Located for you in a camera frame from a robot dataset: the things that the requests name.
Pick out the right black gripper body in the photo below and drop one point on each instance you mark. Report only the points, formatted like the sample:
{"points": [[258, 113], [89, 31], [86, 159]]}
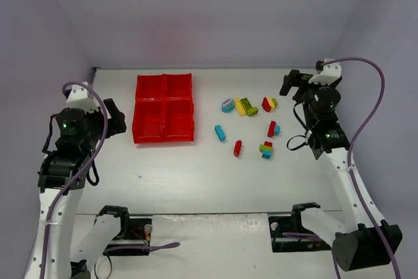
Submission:
{"points": [[294, 82]]}

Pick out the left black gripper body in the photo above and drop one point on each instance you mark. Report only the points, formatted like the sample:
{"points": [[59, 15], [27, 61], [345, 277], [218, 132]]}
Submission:
{"points": [[111, 117]]}

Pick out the red yellow green lego stack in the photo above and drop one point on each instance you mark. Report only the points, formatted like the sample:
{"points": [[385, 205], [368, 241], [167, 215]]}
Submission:
{"points": [[269, 104]]}

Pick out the yellow long lego brick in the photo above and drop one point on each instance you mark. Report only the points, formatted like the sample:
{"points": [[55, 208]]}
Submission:
{"points": [[239, 107]]}

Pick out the blue oval printed lego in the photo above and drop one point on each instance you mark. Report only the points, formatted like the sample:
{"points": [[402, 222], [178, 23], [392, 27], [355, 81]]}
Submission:
{"points": [[228, 105]]}

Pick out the blue long lego brick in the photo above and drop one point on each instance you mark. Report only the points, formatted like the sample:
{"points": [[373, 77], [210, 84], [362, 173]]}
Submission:
{"points": [[220, 133]]}

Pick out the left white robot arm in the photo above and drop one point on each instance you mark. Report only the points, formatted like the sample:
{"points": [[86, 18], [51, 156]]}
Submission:
{"points": [[63, 175]]}

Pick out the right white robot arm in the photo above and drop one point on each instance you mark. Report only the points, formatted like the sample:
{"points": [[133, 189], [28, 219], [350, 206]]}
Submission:
{"points": [[364, 239]]}

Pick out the red lego with blue brick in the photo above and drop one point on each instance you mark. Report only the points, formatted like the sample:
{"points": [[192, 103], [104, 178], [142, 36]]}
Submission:
{"points": [[273, 129]]}

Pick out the green lego brick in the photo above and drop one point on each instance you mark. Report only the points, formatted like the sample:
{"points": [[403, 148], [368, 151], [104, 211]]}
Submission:
{"points": [[249, 109]]}

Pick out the red four-compartment bin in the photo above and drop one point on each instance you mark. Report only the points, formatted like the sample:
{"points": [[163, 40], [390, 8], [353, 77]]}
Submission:
{"points": [[164, 109]]}

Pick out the green red blue lego cluster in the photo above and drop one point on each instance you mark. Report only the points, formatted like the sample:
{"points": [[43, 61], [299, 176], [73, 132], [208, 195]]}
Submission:
{"points": [[266, 149]]}

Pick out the red curved lego brick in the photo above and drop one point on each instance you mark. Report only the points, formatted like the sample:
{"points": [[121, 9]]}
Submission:
{"points": [[237, 148]]}

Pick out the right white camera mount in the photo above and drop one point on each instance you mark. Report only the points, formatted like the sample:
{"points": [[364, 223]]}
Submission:
{"points": [[328, 72]]}

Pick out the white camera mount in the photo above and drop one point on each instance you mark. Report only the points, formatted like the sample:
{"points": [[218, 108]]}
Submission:
{"points": [[328, 72], [82, 98]]}

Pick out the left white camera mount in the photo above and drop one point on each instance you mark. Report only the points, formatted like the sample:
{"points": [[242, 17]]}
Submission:
{"points": [[82, 98]]}

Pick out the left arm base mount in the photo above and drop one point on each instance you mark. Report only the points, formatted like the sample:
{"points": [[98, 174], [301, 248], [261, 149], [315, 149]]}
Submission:
{"points": [[138, 234]]}

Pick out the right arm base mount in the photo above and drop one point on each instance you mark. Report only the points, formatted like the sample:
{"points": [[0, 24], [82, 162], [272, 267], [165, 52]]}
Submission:
{"points": [[286, 237]]}

